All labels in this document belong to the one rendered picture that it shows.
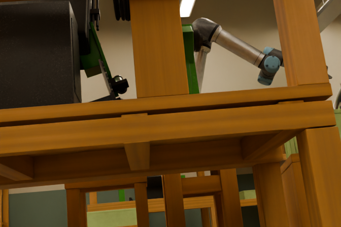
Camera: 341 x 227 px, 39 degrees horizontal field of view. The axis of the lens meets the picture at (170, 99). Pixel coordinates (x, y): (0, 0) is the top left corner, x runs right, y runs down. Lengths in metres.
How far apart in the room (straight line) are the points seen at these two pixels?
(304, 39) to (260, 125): 0.28
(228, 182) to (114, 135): 0.94
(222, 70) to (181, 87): 6.54
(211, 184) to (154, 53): 0.93
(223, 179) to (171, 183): 0.22
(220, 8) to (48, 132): 7.11
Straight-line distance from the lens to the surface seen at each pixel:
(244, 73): 7.90
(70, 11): 1.51
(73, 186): 2.05
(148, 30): 1.34
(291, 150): 2.55
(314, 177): 1.31
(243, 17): 8.27
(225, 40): 2.36
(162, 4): 1.37
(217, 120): 1.27
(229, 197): 2.10
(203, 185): 2.10
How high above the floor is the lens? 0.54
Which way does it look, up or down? 15 degrees up
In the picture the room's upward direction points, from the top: 6 degrees counter-clockwise
